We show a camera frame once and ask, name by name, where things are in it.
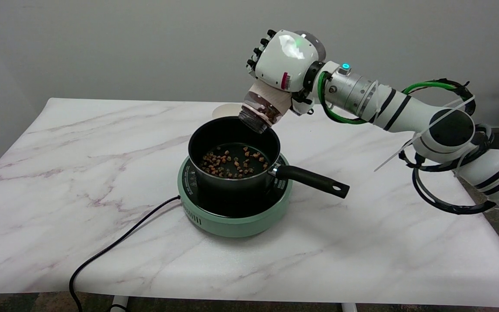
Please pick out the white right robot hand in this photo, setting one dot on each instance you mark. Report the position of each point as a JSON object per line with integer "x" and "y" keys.
{"x": 286, "y": 63}

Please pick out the clear bottle with beige sleeve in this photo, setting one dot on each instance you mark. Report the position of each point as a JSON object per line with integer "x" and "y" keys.
{"x": 263, "y": 108}

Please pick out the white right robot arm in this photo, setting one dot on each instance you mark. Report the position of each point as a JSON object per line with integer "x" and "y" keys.
{"x": 414, "y": 121}

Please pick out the white round lid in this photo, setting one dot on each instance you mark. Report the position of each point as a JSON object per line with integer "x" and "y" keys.
{"x": 223, "y": 111}

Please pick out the brown food pieces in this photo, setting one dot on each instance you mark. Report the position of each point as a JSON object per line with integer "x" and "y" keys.
{"x": 232, "y": 162}

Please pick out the white zip tie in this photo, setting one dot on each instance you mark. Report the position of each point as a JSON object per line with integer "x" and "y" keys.
{"x": 422, "y": 132}

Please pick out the green round induction cooker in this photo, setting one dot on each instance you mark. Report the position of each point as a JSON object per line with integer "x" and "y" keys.
{"x": 232, "y": 212}

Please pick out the white table leg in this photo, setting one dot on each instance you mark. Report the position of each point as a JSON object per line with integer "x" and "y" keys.
{"x": 118, "y": 303}
{"x": 349, "y": 307}

